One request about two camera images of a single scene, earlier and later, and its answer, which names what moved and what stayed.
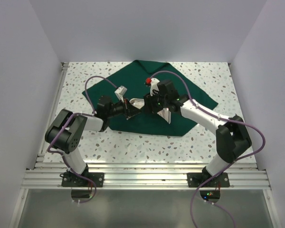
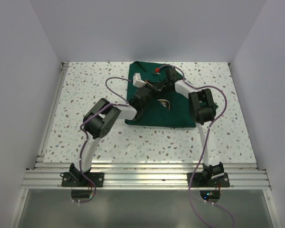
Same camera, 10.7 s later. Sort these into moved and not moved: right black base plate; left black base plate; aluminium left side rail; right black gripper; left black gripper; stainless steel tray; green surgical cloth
Moved: right black gripper; green surgical cloth; stainless steel tray; left black gripper
Not moved: left black base plate; right black base plate; aluminium left side rail
